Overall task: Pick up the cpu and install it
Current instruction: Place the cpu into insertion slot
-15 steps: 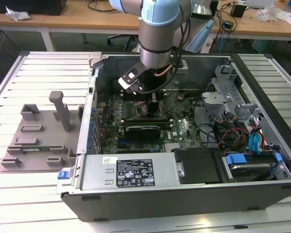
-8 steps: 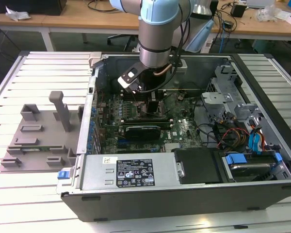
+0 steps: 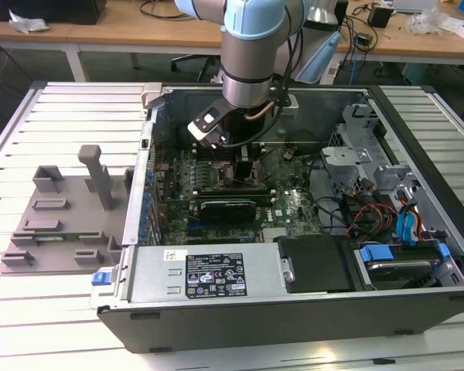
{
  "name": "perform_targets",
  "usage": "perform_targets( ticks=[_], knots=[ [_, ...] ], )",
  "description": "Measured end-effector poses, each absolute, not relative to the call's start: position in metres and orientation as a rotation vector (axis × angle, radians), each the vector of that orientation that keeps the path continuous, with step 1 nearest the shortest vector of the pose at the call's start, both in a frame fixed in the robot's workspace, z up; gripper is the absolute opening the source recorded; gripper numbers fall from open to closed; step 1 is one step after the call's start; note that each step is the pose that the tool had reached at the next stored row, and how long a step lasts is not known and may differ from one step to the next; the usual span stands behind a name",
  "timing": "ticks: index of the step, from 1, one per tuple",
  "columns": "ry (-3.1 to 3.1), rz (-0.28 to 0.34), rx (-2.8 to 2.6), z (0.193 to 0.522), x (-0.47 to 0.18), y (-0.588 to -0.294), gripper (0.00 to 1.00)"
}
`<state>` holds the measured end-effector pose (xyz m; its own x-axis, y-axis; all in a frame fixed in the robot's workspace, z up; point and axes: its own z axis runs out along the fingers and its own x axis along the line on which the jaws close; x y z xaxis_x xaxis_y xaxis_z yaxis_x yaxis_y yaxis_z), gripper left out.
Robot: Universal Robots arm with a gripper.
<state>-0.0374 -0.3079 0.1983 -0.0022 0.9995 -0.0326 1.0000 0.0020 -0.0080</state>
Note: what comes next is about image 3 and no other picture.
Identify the crumpled white paper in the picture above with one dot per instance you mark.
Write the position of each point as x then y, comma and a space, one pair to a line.
29, 22

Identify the office chair base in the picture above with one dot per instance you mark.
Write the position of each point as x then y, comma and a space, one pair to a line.
187, 58

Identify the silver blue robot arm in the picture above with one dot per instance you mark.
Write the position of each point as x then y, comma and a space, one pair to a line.
247, 69

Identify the dark grey PC case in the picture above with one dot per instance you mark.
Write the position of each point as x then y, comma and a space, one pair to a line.
255, 328

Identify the silver power supply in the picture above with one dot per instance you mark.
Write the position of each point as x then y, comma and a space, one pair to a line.
158, 278

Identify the silver coin battery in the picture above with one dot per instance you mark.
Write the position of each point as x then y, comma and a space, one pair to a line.
290, 154

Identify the black RAM slot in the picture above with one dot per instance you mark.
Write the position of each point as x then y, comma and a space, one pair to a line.
224, 154
232, 189
224, 157
222, 150

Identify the large black box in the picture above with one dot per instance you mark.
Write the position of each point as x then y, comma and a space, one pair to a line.
62, 9

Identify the clear plastic bags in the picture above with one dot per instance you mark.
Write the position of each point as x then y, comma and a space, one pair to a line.
425, 19

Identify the black power adapter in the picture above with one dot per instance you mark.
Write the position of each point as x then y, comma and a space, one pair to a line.
363, 39

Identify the grey parts rack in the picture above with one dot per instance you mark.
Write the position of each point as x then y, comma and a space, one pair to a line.
81, 216

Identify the green motherboard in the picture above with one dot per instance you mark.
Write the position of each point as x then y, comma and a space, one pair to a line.
290, 193

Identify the silver drive cage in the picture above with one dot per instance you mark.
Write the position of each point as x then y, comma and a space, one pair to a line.
346, 156

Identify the black graphics card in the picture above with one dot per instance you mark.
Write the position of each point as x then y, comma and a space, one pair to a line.
226, 214

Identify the blue expansion slot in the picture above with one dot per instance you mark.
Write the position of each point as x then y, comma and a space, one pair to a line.
193, 227

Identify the teal bin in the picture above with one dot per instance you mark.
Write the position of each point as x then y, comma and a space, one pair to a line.
413, 73

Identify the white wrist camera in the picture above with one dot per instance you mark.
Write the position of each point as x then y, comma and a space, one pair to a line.
207, 123

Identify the blue case tab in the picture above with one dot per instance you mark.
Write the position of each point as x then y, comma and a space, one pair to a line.
100, 279

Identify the small black box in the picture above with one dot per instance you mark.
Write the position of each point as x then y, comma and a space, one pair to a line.
379, 17

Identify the hard disk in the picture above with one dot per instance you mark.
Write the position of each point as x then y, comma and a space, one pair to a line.
402, 272

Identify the silver chipset heatsink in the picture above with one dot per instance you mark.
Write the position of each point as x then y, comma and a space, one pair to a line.
276, 232

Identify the wooden desk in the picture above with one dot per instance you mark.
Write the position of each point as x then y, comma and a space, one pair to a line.
120, 35

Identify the green RAM stick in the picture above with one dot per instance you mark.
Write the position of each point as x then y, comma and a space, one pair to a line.
73, 236

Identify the flat silver device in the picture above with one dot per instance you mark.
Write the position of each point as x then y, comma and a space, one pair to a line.
413, 4

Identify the grey case latch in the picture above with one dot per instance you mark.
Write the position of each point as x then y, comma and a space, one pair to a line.
152, 92

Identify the CPU socket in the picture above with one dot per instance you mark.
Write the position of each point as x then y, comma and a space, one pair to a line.
225, 170

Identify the blue disk carrier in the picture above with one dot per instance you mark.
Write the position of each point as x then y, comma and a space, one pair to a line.
376, 253

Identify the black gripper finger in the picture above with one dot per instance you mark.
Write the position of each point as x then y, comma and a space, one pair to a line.
243, 172

